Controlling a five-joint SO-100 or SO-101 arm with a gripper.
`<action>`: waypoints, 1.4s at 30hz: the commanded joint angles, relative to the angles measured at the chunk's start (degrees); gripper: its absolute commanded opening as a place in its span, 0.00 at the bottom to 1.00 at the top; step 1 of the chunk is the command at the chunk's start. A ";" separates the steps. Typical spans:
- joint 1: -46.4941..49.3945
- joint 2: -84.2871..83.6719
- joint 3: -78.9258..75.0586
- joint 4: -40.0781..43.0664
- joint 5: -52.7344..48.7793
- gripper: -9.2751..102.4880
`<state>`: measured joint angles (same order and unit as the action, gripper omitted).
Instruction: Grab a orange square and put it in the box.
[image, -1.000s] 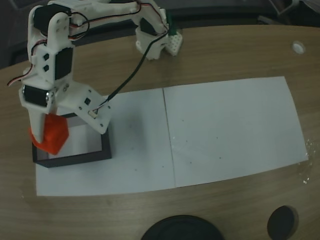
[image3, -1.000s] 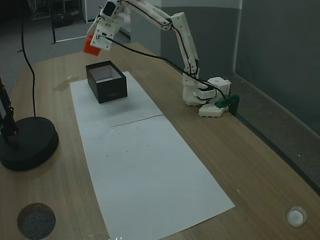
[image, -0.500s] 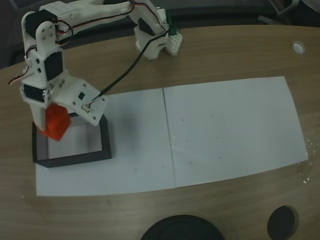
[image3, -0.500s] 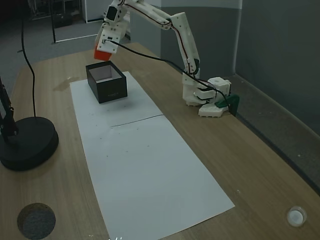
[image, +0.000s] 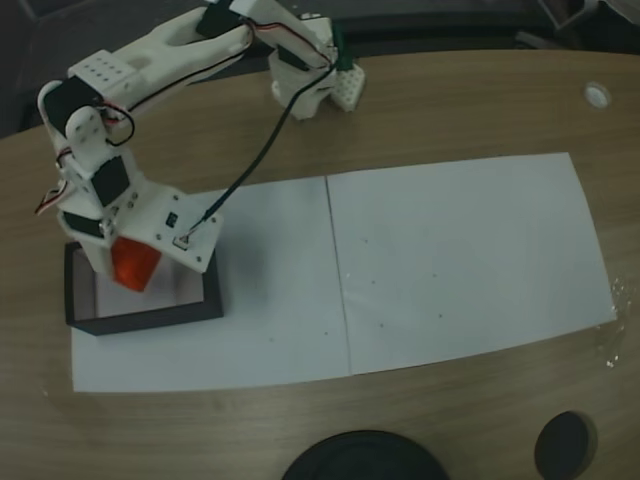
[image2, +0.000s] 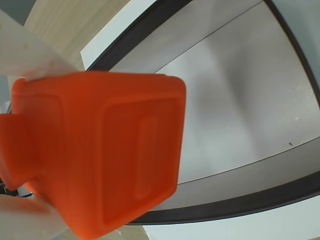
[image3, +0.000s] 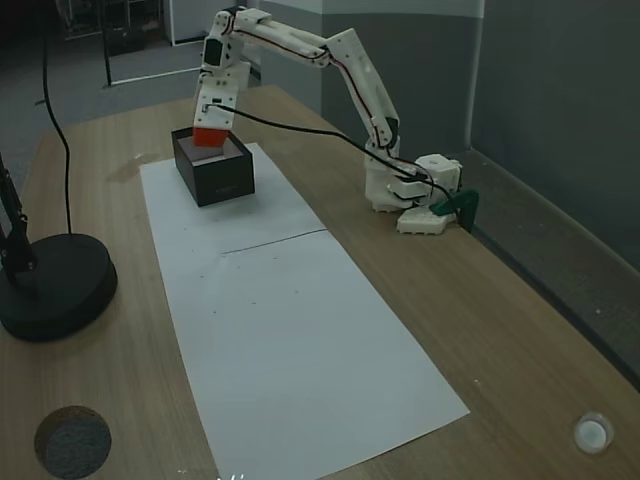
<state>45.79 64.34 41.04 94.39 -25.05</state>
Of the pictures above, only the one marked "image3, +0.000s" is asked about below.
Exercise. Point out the orange square block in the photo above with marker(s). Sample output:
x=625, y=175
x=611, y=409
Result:
x=210, y=137

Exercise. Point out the dark brown open box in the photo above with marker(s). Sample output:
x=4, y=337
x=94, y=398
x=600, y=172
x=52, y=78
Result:
x=225, y=177

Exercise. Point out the white paper sheet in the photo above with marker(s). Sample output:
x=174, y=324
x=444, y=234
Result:
x=300, y=350
x=165, y=200

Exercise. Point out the black desk lamp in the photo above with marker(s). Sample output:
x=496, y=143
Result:
x=60, y=285

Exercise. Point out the green table clamp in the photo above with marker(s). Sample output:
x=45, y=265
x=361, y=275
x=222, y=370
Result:
x=462, y=200

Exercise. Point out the white round cap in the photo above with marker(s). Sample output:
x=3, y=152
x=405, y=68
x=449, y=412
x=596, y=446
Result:
x=593, y=432

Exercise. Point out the black metal frame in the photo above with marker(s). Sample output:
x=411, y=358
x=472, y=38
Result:
x=107, y=45

